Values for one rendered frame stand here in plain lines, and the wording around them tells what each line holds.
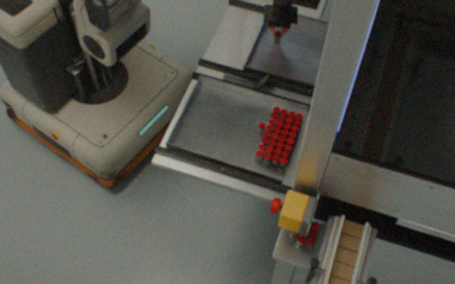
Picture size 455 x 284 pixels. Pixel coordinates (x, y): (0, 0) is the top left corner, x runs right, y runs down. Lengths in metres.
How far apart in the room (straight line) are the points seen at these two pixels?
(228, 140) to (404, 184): 0.56
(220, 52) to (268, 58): 0.15
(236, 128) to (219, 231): 0.89
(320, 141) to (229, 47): 0.71
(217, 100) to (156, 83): 0.86
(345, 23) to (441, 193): 0.50
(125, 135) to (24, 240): 0.62
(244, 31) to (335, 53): 0.91
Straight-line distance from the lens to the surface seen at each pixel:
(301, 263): 1.47
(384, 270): 1.71
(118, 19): 2.06
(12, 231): 2.61
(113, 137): 2.39
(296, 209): 1.36
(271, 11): 1.75
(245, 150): 1.60
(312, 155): 1.26
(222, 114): 1.67
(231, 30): 1.89
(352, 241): 1.46
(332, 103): 1.10
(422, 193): 1.30
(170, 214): 2.49
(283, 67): 1.79
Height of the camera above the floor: 2.24
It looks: 57 degrees down
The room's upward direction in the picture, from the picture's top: 1 degrees clockwise
